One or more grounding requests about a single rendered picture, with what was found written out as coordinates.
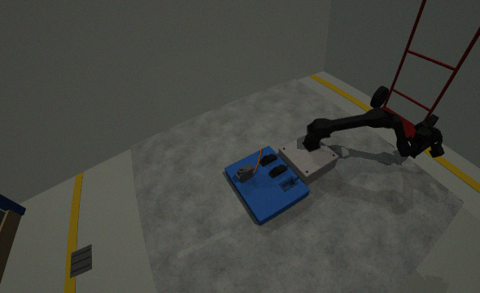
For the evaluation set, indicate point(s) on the blue flat deck plate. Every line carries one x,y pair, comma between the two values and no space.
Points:
273,189

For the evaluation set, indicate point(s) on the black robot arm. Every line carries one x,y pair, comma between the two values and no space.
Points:
376,118

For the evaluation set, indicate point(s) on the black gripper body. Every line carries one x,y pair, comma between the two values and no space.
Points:
436,150

